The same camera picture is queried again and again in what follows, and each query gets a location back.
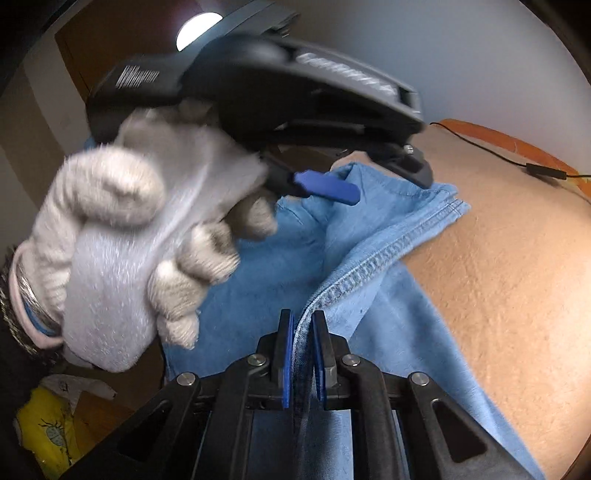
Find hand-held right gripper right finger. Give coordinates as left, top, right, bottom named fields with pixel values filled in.
left=310, top=310, right=536, bottom=480

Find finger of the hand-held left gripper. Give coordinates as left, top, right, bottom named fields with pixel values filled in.
left=261, top=154, right=362, bottom=207
left=365, top=141, right=435, bottom=190

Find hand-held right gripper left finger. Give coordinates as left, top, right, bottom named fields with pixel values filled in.
left=60, top=308, right=297, bottom=480

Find blue denim pants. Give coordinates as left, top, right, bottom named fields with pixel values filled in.
left=161, top=161, right=548, bottom=480

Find person's left forearm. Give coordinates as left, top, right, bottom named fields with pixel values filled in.
left=0, top=244, right=68, bottom=370

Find person's left hand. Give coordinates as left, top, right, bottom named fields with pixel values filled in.
left=25, top=99, right=279, bottom=374

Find white round desk lamp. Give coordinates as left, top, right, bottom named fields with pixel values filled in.
left=174, top=11, right=225, bottom=52

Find brown wooden door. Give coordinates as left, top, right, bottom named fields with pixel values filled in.
left=54, top=0, right=185, bottom=109

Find white plastic bag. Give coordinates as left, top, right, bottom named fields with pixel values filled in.
left=41, top=373, right=117, bottom=403

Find yellow printed bag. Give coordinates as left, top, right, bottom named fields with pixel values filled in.
left=15, top=387, right=82, bottom=479

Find wrist bangles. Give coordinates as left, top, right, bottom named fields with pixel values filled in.
left=8, top=256, right=64, bottom=348

